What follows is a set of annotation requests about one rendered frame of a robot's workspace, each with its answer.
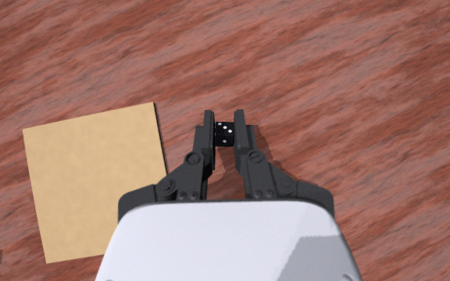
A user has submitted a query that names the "black die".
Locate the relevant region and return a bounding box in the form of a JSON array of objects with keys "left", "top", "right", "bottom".
[{"left": 215, "top": 122, "right": 234, "bottom": 147}]

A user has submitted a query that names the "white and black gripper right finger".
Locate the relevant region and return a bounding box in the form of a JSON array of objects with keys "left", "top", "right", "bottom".
[{"left": 234, "top": 109, "right": 335, "bottom": 219}]

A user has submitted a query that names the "tan square mat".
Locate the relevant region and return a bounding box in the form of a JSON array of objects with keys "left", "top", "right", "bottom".
[{"left": 23, "top": 102, "right": 168, "bottom": 264}]

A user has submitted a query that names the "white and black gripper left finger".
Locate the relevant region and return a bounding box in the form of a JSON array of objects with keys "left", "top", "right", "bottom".
[{"left": 118, "top": 110, "right": 216, "bottom": 225}]

